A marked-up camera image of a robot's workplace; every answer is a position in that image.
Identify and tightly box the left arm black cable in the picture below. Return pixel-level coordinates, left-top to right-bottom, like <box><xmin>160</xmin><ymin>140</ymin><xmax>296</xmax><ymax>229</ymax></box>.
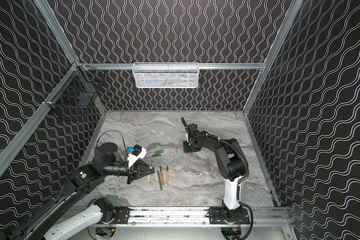
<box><xmin>95</xmin><ymin>129</ymin><xmax>129</xmax><ymax>151</ymax></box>

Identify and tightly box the black wire mesh basket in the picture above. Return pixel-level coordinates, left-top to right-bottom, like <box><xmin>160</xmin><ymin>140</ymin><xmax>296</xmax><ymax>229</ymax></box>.
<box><xmin>46</xmin><ymin>62</ymin><xmax>106</xmax><ymax>122</ymax></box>

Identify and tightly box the aluminium frame back bar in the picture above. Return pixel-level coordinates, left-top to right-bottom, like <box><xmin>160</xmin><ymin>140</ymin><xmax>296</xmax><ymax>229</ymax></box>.
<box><xmin>79</xmin><ymin>63</ymin><xmax>266</xmax><ymax>71</ymax></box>

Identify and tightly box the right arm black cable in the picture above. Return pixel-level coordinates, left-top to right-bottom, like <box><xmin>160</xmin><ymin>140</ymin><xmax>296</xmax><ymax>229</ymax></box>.
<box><xmin>181</xmin><ymin>116</ymin><xmax>255</xmax><ymax>240</ymax></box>

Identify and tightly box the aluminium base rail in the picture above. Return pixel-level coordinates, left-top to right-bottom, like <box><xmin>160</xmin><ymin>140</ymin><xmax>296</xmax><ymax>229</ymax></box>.
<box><xmin>56</xmin><ymin>205</ymin><xmax>292</xmax><ymax>226</ymax></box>

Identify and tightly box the white wire mesh basket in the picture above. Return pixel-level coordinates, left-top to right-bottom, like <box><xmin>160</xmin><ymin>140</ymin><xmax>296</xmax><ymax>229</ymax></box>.
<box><xmin>132</xmin><ymin>62</ymin><xmax>200</xmax><ymax>89</ymax></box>

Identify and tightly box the dark green pen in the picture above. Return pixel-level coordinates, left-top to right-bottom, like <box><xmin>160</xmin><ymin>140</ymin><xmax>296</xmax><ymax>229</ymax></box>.
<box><xmin>157</xmin><ymin>171</ymin><xmax>163</xmax><ymax>191</ymax></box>

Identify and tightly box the aluminium frame left bar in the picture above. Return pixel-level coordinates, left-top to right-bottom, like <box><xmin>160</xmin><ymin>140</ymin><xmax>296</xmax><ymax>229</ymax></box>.
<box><xmin>0</xmin><ymin>62</ymin><xmax>79</xmax><ymax>193</ymax></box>

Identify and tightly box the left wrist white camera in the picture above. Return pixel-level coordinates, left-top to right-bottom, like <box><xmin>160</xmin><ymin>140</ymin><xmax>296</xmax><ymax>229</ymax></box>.
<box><xmin>127</xmin><ymin>145</ymin><xmax>147</xmax><ymax>169</ymax></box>

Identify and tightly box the aluminium frame bar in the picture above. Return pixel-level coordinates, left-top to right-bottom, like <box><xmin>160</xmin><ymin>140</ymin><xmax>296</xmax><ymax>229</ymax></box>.
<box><xmin>0</xmin><ymin>62</ymin><xmax>79</xmax><ymax>193</ymax></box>
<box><xmin>79</xmin><ymin>63</ymin><xmax>266</xmax><ymax>71</ymax></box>

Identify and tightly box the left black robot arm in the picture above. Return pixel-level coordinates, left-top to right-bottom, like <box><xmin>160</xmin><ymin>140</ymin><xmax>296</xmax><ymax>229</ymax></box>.
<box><xmin>0</xmin><ymin>143</ymin><xmax>155</xmax><ymax>240</ymax></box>

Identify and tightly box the tan pen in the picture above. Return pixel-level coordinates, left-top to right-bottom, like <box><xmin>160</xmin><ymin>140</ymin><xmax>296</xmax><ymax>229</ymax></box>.
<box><xmin>166</xmin><ymin>164</ymin><xmax>169</xmax><ymax>186</ymax></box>

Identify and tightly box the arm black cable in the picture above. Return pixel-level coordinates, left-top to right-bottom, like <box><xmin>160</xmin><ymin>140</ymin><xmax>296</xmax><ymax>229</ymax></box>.
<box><xmin>95</xmin><ymin>129</ymin><xmax>129</xmax><ymax>151</ymax></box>
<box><xmin>181</xmin><ymin>116</ymin><xmax>255</xmax><ymax>240</ymax></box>

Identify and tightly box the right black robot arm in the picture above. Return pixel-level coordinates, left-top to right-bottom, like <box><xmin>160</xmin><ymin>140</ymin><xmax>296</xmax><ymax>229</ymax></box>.
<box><xmin>182</xmin><ymin>119</ymin><xmax>249</xmax><ymax>212</ymax></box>

